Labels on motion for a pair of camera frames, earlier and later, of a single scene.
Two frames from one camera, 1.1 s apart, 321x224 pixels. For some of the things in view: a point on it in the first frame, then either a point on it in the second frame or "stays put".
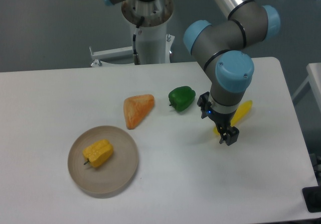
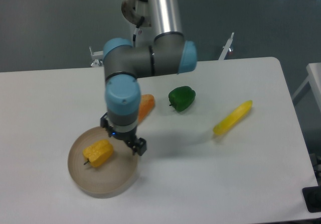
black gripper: x=228 y=133 to x=131 y=138
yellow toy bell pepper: x=97 y=152 stays put
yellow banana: x=243 y=111 stays put
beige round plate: x=112 y=176 stays put
